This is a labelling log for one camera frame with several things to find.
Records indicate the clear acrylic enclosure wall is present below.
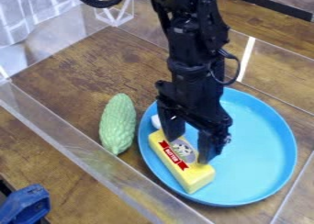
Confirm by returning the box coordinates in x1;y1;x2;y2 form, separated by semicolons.
0;0;314;224

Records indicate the blue round tray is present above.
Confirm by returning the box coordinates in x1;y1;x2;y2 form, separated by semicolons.
137;88;296;207

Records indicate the grey checked cloth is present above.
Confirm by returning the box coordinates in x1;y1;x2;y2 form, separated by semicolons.
0;0;81;48

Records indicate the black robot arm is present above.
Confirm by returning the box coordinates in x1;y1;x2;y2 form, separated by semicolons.
150;0;231;164

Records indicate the blue clamp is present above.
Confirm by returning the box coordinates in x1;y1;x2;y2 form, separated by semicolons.
0;184;52;224

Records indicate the green bitter gourd toy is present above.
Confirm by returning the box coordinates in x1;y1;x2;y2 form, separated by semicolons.
98;94;136;155

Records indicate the clear acrylic corner bracket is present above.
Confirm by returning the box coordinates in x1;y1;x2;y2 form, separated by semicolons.
94;0;133;27

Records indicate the yellow butter brick toy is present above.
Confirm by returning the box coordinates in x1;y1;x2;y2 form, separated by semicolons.
148;129;216;194

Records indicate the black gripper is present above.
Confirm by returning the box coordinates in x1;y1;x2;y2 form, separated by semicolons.
156;59;231;164

